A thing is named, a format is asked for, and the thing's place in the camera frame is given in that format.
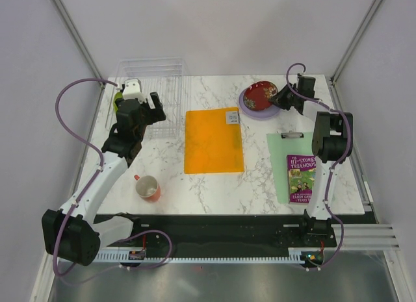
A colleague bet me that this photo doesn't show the lavender plate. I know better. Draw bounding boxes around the lavender plate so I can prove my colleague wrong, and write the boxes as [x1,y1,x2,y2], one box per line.
[238,89,280,121]

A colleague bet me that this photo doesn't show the red floral plate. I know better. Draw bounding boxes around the red floral plate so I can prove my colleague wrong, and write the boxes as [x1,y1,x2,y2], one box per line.
[243,81,278,111]

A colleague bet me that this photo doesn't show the lime green plate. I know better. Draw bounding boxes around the lime green plate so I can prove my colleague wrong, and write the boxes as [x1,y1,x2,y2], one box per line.
[112,92,123,113]

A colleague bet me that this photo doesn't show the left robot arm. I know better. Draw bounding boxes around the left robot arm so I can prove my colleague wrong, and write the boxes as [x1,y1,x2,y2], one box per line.
[42,92,166,266]

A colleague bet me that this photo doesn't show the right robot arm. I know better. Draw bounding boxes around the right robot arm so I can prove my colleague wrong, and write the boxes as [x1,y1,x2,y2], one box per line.
[268,74,354,246]

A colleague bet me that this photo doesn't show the mint green clipboard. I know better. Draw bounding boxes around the mint green clipboard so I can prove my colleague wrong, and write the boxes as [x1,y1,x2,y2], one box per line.
[266,132,313,204]

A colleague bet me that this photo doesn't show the orange mug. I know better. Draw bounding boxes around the orange mug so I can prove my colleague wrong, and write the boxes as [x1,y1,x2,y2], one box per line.
[134,175,161,203]

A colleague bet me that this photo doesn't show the purple treehouse book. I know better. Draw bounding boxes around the purple treehouse book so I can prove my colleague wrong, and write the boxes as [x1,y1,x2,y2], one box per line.
[287,155,317,205]

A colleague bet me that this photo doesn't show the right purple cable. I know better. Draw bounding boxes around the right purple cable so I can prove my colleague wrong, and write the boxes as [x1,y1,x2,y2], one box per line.
[285,62,354,272]

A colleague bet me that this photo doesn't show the purple cable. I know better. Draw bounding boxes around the purple cable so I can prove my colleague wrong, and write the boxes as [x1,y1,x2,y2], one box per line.
[51,77,118,286]
[285,62,354,272]

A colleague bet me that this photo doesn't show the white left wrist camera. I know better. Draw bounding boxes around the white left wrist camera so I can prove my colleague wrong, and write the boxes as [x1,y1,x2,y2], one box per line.
[122,78,146,103]

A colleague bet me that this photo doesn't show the white wire dish rack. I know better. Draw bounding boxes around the white wire dish rack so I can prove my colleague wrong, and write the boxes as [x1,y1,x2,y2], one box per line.
[104,57,190,139]

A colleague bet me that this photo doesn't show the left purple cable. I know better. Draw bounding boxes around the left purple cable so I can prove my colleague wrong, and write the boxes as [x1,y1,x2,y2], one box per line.
[51,77,118,286]

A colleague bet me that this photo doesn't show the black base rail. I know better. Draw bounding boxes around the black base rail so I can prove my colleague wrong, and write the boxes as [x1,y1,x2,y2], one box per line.
[113,214,341,256]

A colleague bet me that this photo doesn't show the white cable duct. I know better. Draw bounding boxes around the white cable duct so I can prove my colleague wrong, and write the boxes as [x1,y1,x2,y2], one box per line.
[93,247,305,264]

